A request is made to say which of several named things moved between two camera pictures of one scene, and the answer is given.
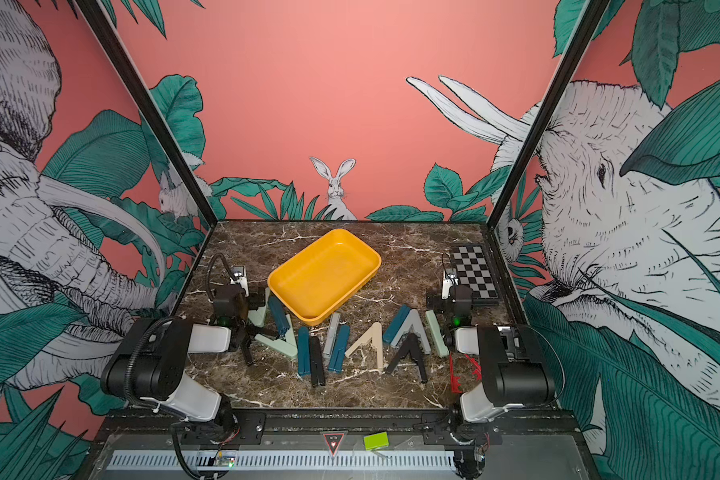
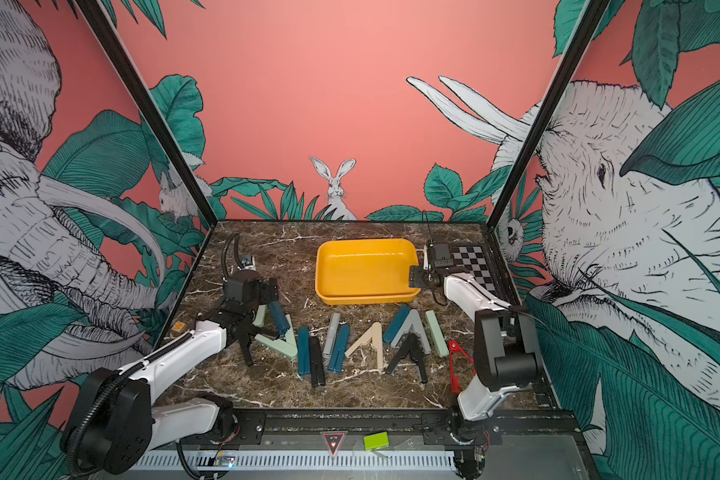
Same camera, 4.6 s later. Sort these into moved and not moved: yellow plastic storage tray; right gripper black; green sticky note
Moved: right gripper black; yellow plastic storage tray
Not moved: green sticky note
